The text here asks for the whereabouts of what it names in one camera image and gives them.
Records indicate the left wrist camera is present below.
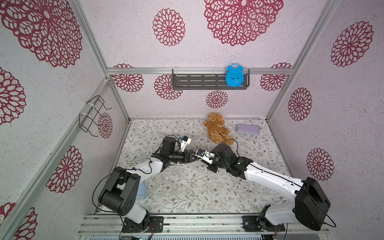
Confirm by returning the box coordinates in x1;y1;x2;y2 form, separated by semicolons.
179;136;192;152

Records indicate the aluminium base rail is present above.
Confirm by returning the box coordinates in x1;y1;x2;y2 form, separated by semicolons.
75;214;332;240

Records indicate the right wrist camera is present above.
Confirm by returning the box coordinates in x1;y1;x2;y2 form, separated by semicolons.
196;149;216;164

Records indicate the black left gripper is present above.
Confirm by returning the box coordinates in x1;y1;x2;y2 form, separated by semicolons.
169;149;199;165

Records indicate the purple rectangular case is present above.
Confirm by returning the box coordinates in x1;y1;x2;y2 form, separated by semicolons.
236;124;261;135

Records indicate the light blue cup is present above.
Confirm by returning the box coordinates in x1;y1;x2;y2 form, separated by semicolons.
136;182;148;202

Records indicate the black wire wall basket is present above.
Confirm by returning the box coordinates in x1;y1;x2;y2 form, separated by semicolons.
78;95;112;138

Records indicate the blue alarm clock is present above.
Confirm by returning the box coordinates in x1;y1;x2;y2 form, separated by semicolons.
225;64;244;87

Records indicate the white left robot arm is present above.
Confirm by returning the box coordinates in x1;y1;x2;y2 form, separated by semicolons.
98;135;198;233

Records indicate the grey wall shelf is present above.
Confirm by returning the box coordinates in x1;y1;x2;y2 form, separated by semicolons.
172;70;250;90

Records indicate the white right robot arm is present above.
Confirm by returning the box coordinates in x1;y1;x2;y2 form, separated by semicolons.
196;144;331;231

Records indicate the brown teddy bear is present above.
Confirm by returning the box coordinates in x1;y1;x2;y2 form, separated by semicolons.
204;113;235;146

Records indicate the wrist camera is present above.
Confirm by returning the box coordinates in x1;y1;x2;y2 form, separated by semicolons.
179;136;192;152
196;149;216;164

